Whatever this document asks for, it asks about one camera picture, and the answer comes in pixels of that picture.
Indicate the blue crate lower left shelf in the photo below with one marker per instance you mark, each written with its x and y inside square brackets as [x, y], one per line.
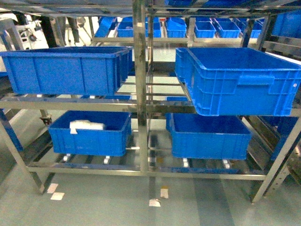
[108, 142]

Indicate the blue crate shelf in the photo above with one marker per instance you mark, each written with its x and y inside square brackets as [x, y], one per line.
[108, 142]
[208, 137]
[237, 81]
[94, 71]

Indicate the blue crate lower right shelf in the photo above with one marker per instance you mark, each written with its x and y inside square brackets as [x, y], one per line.
[208, 137]

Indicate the blue crate upper right shelf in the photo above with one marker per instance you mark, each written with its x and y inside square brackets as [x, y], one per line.
[237, 81]

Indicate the blue crate upper left shelf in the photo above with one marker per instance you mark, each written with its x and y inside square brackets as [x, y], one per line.
[94, 71]

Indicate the white foam piece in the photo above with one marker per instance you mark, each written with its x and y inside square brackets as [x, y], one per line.
[85, 124]

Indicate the steel rack frame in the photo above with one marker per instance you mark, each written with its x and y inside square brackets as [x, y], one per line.
[155, 29]

